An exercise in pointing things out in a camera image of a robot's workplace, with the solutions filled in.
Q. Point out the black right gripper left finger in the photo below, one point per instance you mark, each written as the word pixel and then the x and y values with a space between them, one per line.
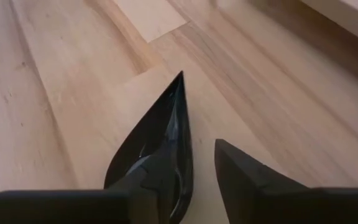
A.
pixel 57 207

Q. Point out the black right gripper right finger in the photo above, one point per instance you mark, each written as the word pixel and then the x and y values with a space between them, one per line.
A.
pixel 275 205

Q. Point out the black teardrop mini plate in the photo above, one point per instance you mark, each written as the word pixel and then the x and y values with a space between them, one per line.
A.
pixel 160 124

